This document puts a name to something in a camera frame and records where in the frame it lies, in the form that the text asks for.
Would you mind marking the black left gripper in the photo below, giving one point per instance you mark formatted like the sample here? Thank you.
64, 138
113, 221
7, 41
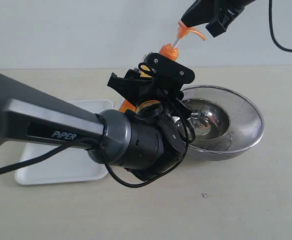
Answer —
160, 129

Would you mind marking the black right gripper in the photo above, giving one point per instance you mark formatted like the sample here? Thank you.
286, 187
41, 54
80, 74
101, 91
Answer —
219, 14

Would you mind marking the orange dish soap pump bottle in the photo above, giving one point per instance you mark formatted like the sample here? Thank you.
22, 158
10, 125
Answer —
170, 51

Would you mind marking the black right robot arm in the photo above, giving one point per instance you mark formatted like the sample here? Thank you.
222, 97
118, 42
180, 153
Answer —
216, 14

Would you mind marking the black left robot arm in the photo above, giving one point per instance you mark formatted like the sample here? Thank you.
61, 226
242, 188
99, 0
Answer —
32, 116

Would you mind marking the small stainless steel bowl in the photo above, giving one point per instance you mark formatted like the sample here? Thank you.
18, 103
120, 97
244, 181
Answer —
210, 123

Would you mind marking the steel mesh colander basket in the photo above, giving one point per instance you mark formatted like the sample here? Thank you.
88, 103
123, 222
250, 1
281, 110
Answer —
246, 121

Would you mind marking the white rectangular plastic tray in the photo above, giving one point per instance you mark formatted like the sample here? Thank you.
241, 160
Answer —
71, 165

